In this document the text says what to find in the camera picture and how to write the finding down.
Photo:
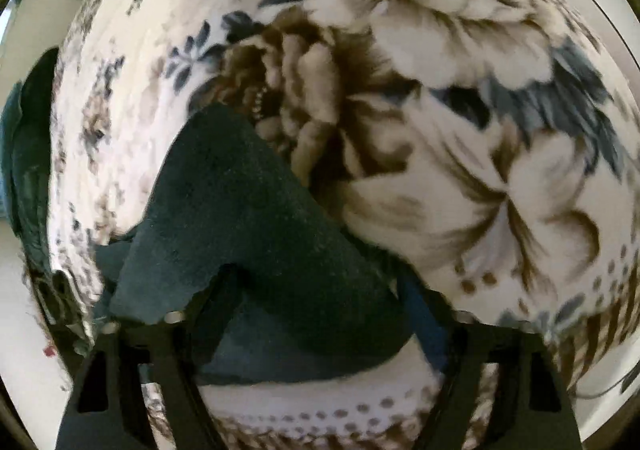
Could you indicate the dark blue denim pants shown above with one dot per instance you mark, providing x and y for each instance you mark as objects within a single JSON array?
[{"x": 272, "y": 289}]

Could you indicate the floral fleece bed blanket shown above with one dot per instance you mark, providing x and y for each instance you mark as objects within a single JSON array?
[{"x": 492, "y": 146}]

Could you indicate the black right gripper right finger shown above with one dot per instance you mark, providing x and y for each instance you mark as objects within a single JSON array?
[{"x": 531, "y": 409}]

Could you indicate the dark green plush pillow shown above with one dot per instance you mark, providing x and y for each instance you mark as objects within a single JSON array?
[{"x": 26, "y": 159}]

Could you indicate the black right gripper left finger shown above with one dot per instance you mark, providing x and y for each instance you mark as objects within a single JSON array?
[{"x": 106, "y": 409}]

